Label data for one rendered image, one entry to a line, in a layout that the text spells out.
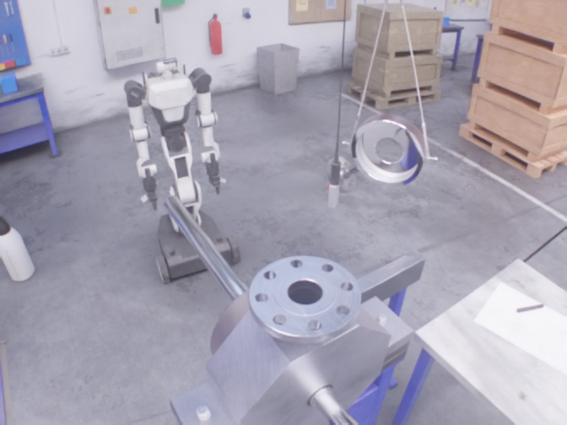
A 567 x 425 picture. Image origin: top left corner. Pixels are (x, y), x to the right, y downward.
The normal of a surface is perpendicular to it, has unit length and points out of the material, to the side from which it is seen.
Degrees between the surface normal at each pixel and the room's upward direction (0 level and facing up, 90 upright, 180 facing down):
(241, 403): 45
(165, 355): 0
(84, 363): 0
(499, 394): 0
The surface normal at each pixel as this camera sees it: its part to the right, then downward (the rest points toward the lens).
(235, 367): -0.60, -0.36
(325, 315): 0.00, -0.82
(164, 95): 0.43, 0.52
